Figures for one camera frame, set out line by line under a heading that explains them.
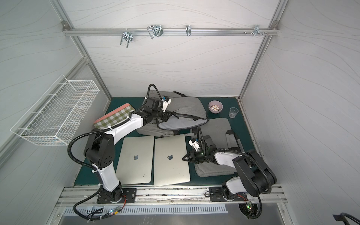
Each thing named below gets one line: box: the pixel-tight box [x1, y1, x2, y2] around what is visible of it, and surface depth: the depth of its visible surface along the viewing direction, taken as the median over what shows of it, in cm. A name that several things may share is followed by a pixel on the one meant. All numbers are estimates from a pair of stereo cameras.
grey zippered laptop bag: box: [136, 90, 203, 137], surface depth 96 cm
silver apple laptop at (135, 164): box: [115, 135, 154, 185], surface depth 87 cm
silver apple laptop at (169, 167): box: [153, 134, 191, 188], surface depth 88 cm
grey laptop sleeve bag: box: [157, 96, 209, 131], surface depth 97 cm
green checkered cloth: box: [93, 105, 136, 129], surface depth 109 cm
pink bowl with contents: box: [208, 100, 224, 114], surface depth 113 cm
